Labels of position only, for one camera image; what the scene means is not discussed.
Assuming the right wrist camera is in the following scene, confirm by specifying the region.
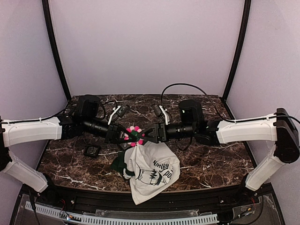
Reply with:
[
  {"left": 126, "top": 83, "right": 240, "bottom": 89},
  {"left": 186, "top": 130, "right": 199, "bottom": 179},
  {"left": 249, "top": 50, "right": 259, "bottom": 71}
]
[{"left": 151, "top": 104, "right": 170, "bottom": 125}]

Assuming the left camera black cable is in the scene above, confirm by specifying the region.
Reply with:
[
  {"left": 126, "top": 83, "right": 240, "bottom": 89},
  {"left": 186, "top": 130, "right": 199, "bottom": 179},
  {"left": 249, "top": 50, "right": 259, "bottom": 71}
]
[{"left": 98, "top": 100, "right": 118, "bottom": 120}]

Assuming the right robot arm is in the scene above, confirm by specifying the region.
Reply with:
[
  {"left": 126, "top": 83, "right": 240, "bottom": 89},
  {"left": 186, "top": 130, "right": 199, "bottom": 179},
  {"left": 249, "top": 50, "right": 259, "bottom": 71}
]
[{"left": 138, "top": 99, "right": 300, "bottom": 192}]

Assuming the white and green garment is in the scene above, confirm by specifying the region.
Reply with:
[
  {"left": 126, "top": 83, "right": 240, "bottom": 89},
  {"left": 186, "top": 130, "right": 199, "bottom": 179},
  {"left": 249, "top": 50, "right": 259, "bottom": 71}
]
[{"left": 111, "top": 142, "right": 180, "bottom": 205}]

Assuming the camera black cable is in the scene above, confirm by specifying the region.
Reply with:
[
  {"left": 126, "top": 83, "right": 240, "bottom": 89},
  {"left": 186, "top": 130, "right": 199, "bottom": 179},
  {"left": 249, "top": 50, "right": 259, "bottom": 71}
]
[
  {"left": 98, "top": 100, "right": 118, "bottom": 120},
  {"left": 161, "top": 83, "right": 235, "bottom": 122}
]

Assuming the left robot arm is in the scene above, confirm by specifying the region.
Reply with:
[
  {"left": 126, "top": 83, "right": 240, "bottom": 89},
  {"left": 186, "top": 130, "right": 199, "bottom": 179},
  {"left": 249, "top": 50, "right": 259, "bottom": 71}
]
[{"left": 0, "top": 95, "right": 137, "bottom": 193}]

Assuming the white slotted cable duct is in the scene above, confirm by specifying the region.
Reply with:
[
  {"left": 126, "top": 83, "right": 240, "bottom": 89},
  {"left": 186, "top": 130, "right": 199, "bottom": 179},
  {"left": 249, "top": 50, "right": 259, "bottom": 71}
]
[{"left": 18, "top": 201, "right": 219, "bottom": 225}]

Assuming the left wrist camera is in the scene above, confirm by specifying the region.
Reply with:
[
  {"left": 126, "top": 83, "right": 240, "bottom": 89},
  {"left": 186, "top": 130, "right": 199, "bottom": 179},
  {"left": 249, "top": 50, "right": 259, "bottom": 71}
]
[{"left": 108, "top": 105, "right": 130, "bottom": 125}]

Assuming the black aluminium front rail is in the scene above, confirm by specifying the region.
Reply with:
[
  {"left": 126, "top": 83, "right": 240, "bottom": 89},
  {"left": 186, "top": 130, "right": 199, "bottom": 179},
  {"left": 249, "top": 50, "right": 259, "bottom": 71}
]
[{"left": 37, "top": 185, "right": 261, "bottom": 213}]

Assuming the black frame post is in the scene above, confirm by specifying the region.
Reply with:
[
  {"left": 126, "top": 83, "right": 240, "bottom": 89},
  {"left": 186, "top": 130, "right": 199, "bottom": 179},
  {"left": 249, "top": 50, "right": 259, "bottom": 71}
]
[
  {"left": 41, "top": 0, "right": 72, "bottom": 102},
  {"left": 222, "top": 0, "right": 251, "bottom": 102}
]

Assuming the right camera black cable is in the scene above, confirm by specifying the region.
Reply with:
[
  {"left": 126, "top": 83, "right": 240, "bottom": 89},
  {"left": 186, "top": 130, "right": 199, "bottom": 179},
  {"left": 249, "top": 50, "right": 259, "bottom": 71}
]
[{"left": 161, "top": 83, "right": 235, "bottom": 122}]

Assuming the right black frame post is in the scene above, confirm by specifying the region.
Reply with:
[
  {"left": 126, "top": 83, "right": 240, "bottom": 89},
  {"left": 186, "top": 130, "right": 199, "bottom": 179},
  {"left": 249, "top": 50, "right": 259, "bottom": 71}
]
[{"left": 222, "top": 0, "right": 251, "bottom": 102}]

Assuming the left black frame post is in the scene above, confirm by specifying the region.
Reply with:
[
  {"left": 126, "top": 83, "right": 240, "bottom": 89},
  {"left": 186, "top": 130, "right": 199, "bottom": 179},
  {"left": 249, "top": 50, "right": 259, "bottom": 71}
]
[{"left": 41, "top": 0, "right": 72, "bottom": 102}]

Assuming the black square box left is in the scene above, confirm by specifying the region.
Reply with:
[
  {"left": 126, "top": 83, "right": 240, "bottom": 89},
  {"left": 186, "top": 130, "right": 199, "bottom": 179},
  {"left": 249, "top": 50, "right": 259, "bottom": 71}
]
[{"left": 83, "top": 145, "right": 101, "bottom": 158}]

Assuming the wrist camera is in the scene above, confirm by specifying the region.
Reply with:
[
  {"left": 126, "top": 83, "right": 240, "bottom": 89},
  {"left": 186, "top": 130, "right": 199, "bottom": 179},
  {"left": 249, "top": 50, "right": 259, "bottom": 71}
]
[
  {"left": 108, "top": 105, "right": 130, "bottom": 125},
  {"left": 151, "top": 104, "right": 170, "bottom": 125}
]

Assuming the pink flower brooch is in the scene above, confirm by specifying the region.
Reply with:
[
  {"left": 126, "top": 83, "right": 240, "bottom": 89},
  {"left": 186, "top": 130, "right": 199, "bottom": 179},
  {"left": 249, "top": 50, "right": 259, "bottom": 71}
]
[{"left": 126, "top": 126, "right": 144, "bottom": 147}]

